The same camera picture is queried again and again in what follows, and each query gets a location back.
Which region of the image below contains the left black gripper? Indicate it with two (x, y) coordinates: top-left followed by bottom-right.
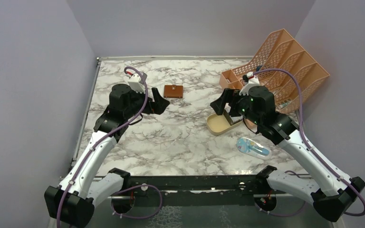
(124, 85), (170, 119)

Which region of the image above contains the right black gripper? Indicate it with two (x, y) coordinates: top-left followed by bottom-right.
(211, 87), (262, 125)

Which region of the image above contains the brown leather card holder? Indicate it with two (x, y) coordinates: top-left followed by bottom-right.
(163, 85), (183, 98)

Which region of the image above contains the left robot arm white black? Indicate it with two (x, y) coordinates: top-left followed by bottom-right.
(44, 84), (170, 228)

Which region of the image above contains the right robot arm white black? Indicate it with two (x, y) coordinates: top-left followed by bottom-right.
(210, 85), (365, 222)

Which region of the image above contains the stack of credit cards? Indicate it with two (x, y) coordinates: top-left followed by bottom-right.
(226, 114), (242, 125)

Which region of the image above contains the beige oval tray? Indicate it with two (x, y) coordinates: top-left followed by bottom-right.
(206, 114), (242, 136)

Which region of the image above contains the orange plastic file organizer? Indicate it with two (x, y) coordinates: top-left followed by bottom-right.
(219, 29), (330, 114)

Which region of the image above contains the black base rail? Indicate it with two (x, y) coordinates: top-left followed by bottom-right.
(110, 175), (274, 213)

